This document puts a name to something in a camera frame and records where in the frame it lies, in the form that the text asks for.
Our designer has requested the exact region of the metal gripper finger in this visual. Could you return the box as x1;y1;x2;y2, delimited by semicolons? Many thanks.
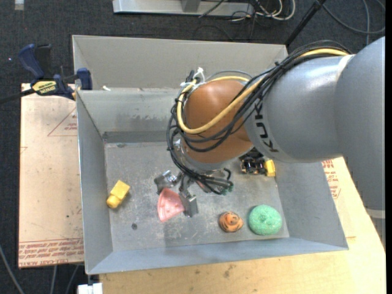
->
154;170;181;195
178;191;199;219

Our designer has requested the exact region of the pink toy pizza slice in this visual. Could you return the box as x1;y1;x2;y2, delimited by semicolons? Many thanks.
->
157;187;186;223

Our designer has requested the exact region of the grey metal bin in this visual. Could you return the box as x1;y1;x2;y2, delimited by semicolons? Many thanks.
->
72;34;349;275

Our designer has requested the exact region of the orange striped toy tiger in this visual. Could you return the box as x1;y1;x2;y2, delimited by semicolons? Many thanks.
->
217;211;244;233

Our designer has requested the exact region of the yellow toy block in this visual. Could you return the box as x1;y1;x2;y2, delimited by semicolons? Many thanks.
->
106;179;131;209

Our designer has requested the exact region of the black and yellow toy vehicle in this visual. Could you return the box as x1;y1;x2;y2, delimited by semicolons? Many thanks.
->
239;155;277;178

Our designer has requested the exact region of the green round sponge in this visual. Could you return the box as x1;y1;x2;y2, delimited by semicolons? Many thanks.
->
247;204;283;236

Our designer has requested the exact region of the brown cardboard board, red print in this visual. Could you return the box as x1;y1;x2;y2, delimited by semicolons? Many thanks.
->
18;83;358;269

